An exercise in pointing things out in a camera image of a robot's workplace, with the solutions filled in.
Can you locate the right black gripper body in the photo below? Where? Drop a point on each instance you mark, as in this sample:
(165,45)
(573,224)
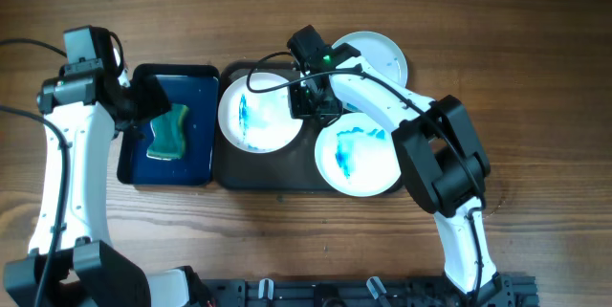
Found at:
(307,104)

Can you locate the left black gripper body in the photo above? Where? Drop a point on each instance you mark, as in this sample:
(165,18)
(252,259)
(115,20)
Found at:
(142,104)

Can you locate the green yellow sponge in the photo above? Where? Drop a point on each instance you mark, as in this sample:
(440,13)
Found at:
(169,139)

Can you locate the white plate stained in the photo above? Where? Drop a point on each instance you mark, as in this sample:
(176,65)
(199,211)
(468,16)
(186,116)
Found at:
(256,122)
(356,157)

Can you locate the white plate front stained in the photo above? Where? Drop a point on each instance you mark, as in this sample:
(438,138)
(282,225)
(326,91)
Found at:
(356,157)

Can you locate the white plate back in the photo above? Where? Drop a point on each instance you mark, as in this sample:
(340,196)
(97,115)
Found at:
(381,52)

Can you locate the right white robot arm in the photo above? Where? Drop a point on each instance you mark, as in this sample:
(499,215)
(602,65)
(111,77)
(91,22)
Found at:
(443,164)

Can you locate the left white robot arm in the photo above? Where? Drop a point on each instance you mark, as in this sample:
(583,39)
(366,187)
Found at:
(70,260)

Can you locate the blue water tray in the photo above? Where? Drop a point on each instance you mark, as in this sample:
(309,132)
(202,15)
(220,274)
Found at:
(198,88)

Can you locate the dark brown serving tray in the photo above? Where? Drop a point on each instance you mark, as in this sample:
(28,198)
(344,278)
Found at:
(291,168)

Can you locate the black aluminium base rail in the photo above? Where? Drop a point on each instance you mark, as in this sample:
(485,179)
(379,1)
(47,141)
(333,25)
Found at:
(502,291)

